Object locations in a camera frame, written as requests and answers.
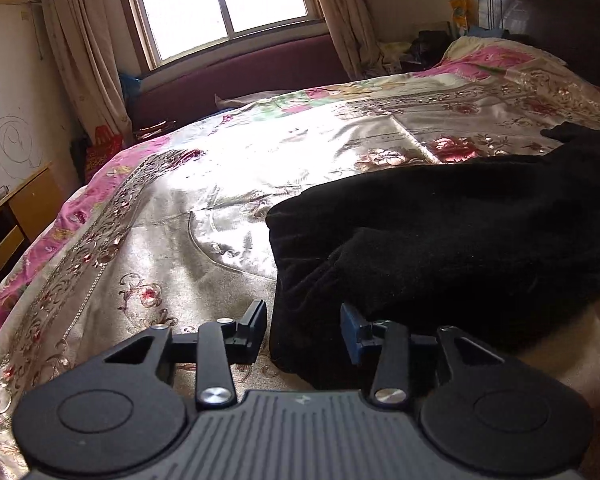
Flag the black bag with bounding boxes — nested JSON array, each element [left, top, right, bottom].
[[410, 30, 456, 61]]

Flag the red bag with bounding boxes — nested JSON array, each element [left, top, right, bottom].
[[84, 125, 127, 184]]

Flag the beige curtain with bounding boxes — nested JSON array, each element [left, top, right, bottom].
[[305, 0, 382, 81], [35, 0, 133, 148]]

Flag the black pants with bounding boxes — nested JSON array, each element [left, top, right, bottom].
[[266, 121, 600, 391]]

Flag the yellow packet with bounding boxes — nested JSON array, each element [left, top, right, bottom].
[[449, 0, 473, 28]]

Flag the blue bag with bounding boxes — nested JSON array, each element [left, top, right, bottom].
[[120, 72, 144, 107]]

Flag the dark red headboard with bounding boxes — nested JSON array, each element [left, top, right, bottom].
[[130, 34, 352, 133]]

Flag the floral satin bedspread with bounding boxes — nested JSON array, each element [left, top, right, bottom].
[[0, 35, 600, 480]]

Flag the dark wooden headboard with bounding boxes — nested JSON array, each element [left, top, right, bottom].
[[478, 0, 600, 96]]

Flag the window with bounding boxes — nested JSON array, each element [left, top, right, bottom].
[[120, 0, 327, 70]]

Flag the wooden desk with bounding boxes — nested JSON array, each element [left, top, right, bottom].
[[0, 160, 67, 301]]

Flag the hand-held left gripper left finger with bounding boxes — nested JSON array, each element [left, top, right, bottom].
[[102, 299, 268, 409]]

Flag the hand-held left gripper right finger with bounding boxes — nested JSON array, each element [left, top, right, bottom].
[[341, 304, 506, 407]]

